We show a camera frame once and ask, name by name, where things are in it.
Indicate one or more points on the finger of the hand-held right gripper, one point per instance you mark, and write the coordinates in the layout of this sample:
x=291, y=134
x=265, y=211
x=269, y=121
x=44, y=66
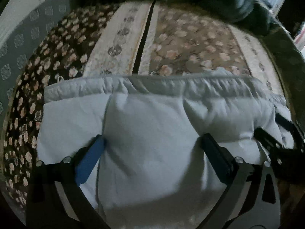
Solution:
x=289, y=130
x=270, y=145

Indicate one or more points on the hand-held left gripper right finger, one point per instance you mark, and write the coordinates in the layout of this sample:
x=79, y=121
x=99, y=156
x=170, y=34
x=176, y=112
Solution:
x=215, y=157

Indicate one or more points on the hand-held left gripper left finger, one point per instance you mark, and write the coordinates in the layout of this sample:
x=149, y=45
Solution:
x=89, y=161

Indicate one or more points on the light blue pants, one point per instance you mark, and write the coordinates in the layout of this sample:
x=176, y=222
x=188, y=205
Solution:
x=152, y=124

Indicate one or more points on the brown floral blanket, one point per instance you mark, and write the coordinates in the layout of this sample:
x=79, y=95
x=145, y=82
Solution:
x=190, y=47

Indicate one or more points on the grey patterned bed sheet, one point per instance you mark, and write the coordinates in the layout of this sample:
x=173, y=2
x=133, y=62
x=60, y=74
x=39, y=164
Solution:
x=23, y=40

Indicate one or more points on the dark cloth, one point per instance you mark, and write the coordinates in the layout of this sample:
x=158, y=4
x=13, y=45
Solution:
x=238, y=2

